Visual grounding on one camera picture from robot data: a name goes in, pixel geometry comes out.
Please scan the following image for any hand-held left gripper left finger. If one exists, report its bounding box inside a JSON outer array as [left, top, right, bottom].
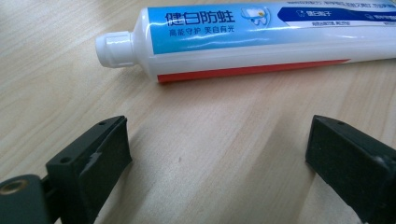
[[46, 115, 133, 224]]

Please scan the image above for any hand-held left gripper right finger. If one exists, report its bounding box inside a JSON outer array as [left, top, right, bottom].
[[304, 114, 396, 224]]

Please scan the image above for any white and blue toothpaste tube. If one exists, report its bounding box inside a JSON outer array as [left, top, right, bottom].
[[94, 0, 396, 84]]

